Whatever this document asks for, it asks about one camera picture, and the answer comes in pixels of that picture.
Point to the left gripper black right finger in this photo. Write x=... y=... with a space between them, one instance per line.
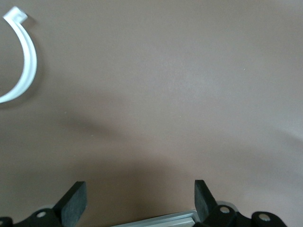
x=206 y=205

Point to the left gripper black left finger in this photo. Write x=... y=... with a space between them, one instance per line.
x=71 y=203

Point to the white curved plastic clip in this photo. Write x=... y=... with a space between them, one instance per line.
x=30 y=61

